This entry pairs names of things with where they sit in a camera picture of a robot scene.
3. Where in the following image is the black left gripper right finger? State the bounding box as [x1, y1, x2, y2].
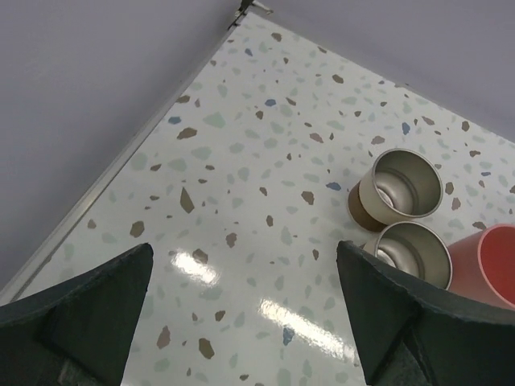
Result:
[336, 241, 514, 385]

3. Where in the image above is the red plastic cup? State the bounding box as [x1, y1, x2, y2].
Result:
[448, 224, 514, 310]

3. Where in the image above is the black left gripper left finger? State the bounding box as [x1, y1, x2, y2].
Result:
[1, 244, 154, 385]

